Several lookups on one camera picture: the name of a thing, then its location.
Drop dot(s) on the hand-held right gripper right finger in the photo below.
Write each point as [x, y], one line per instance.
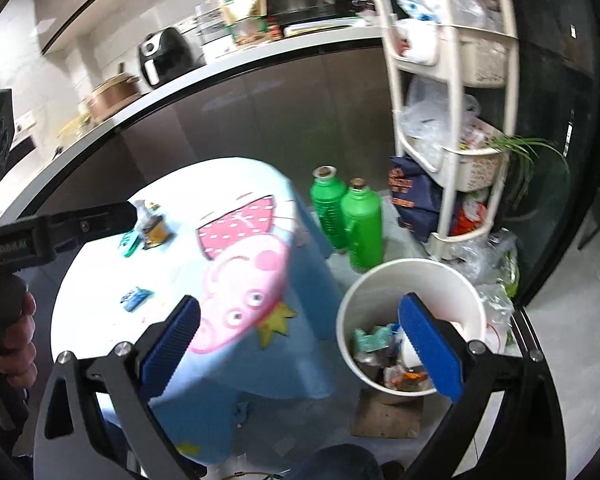
[430, 345]

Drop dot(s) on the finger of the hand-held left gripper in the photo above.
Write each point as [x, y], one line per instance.
[95, 225]

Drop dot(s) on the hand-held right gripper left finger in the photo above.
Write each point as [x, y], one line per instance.
[172, 345]

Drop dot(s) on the white paper cup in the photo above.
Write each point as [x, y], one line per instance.
[411, 350]

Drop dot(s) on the small green packet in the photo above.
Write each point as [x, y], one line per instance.
[130, 244]

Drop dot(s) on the teal gum packet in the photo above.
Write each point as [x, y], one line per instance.
[136, 299]

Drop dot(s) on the yellow wrapper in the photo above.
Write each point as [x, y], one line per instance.
[155, 230]

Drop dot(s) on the white trash bin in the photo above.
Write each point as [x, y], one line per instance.
[365, 290]

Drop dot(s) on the person's left hand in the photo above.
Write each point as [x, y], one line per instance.
[20, 350]

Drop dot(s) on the cardboard piece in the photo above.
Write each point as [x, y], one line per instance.
[385, 412]

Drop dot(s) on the clear plastic bags on floor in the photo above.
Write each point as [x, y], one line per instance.
[490, 270]

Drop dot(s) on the brown rice cooker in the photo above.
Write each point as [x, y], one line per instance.
[112, 95]

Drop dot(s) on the red white bag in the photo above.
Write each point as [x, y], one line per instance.
[472, 215]

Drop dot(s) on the blue cartoon tablecloth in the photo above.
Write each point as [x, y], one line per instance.
[230, 200]

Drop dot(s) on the green thermos bottle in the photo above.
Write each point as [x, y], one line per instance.
[327, 205]
[362, 225]

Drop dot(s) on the person's jeans leg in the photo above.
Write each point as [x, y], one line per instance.
[345, 462]

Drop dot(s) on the dark blue sack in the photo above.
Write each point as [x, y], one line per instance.
[420, 195]

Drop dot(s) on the black air fryer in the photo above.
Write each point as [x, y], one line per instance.
[162, 55]

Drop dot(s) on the kitchen counter with dark cabinets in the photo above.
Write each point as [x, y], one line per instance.
[260, 105]

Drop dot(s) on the spider plant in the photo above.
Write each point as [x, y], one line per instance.
[525, 155]

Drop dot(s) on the clear plastic bag in rack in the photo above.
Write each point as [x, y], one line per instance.
[430, 120]

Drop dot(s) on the white food steamer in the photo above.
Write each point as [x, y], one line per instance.
[212, 32]

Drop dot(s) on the green beige snack bag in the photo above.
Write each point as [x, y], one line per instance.
[245, 20]

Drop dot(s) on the white storage rack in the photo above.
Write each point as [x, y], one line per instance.
[480, 60]

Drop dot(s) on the white blue plastic bag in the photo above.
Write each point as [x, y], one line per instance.
[420, 20]

